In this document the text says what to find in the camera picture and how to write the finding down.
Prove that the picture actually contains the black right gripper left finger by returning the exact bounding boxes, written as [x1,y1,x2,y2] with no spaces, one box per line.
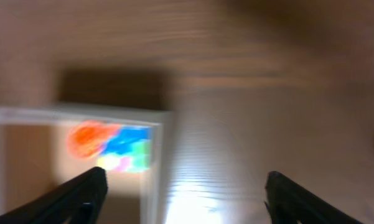
[0,167,108,224]

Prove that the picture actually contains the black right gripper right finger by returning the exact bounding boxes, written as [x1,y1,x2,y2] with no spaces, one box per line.
[264,171,362,224]

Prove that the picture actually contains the orange round wheel toy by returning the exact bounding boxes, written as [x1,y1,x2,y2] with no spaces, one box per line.
[66,120,121,159]

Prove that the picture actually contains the colourful puzzle cube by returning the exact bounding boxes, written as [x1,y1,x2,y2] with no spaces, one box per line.
[96,125,152,173]

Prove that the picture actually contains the white cardboard box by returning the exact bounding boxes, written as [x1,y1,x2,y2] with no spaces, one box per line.
[0,105,172,224]

